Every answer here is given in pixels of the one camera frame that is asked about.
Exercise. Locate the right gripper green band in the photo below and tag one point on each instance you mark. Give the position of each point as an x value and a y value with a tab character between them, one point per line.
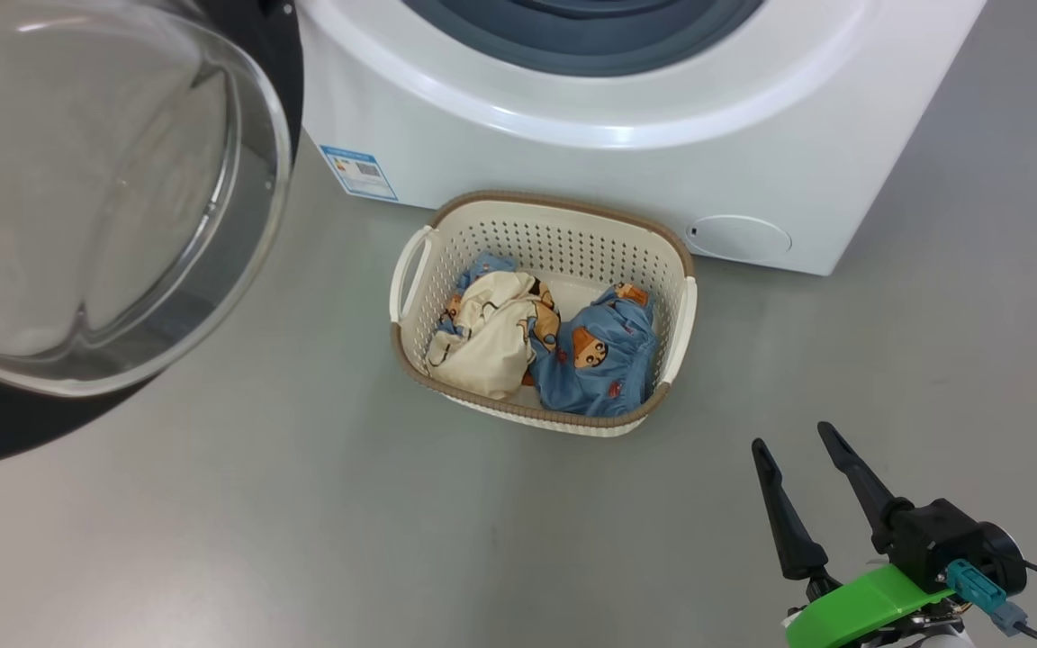
861	612

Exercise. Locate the cream and blue cartoon garment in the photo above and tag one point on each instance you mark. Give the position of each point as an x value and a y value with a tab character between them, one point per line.
491	342

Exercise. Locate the blue cartoon print garment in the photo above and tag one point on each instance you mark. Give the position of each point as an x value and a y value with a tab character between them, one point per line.
608	369

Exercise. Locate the teal right camera connector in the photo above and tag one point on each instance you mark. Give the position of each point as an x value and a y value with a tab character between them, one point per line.
982	594

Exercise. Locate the white front-load washing machine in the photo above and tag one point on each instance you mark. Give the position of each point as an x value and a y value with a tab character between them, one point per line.
752	162

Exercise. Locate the grey rubber door gasket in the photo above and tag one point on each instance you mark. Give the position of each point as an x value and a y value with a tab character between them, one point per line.
500	45

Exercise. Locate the round white filter cover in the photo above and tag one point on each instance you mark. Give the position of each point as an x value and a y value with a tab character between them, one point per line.
739	238

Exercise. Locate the blue energy label sticker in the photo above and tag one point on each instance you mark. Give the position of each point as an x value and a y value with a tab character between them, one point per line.
358	172

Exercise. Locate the cream perforated laundry basket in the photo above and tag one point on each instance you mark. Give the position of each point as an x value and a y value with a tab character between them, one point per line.
563	234

